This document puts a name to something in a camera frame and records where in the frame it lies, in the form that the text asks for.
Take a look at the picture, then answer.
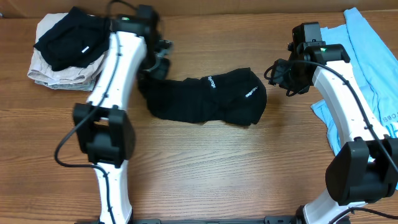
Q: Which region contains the black polo shirt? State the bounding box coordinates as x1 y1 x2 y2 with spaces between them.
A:
138 68 267 126

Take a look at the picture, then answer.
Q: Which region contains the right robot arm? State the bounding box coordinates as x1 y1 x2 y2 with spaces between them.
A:
264 22 397 224

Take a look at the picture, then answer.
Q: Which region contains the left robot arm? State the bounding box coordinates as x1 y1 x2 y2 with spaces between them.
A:
73 4 173 223

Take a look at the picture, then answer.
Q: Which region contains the folded grey garment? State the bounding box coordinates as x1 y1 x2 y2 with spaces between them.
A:
34 80 96 91

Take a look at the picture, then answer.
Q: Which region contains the light blue t-shirt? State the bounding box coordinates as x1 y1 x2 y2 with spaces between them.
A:
310 7 398 190

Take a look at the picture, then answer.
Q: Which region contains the folded black garment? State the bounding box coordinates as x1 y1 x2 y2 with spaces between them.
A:
34 7 111 72

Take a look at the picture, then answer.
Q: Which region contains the folded beige garment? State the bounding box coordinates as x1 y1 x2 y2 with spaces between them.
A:
27 13 108 86

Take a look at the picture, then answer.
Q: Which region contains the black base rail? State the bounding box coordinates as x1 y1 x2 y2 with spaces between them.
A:
74 215 351 224

